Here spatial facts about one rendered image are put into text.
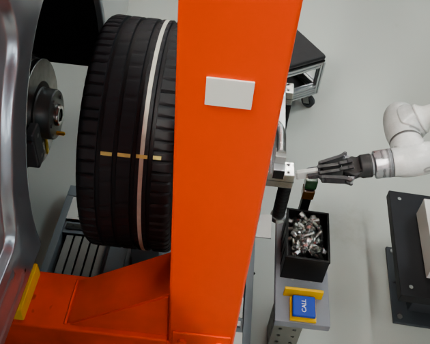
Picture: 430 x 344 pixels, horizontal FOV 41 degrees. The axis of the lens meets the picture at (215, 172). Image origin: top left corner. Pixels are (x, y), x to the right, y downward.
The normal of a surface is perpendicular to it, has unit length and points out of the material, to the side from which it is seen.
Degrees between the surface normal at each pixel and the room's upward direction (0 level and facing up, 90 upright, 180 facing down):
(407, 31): 0
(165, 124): 41
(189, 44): 90
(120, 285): 36
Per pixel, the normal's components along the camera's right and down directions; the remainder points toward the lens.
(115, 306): -0.53, -0.62
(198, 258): -0.09, 0.72
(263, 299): 0.07, -0.69
